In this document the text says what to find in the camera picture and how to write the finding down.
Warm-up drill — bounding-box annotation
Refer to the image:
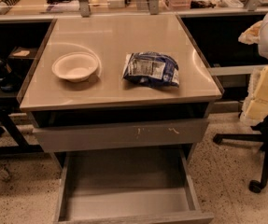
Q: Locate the black stand left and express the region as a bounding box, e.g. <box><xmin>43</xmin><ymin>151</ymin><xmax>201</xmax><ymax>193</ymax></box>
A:
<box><xmin>0</xmin><ymin>71</ymin><xmax>43</xmax><ymax>155</ymax></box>

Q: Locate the black office chair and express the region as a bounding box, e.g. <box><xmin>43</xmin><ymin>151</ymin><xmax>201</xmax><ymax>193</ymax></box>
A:
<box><xmin>213</xmin><ymin>115</ymin><xmax>268</xmax><ymax>193</ymax></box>

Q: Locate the grey top drawer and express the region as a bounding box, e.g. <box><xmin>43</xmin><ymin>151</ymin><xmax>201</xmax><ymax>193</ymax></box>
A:
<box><xmin>34</xmin><ymin>119</ymin><xmax>208</xmax><ymax>152</ymax></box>

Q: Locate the blue chip bag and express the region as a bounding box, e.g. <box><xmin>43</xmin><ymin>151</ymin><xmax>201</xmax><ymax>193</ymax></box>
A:
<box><xmin>122</xmin><ymin>51</ymin><xmax>179</xmax><ymax>88</ymax></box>

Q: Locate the grey drawer cabinet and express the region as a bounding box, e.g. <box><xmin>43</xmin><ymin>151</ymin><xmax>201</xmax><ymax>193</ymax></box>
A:
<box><xmin>17</xmin><ymin>13</ymin><xmax>225</xmax><ymax>173</ymax></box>

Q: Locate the white paper bowl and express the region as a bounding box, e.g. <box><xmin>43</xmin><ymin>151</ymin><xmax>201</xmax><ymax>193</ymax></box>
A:
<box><xmin>51</xmin><ymin>52</ymin><xmax>99</xmax><ymax>83</ymax></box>

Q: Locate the grey drawer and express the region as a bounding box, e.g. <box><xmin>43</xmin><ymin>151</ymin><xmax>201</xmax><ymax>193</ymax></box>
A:
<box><xmin>34</xmin><ymin>119</ymin><xmax>208</xmax><ymax>152</ymax></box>
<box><xmin>54</xmin><ymin>147</ymin><xmax>214</xmax><ymax>224</ymax></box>

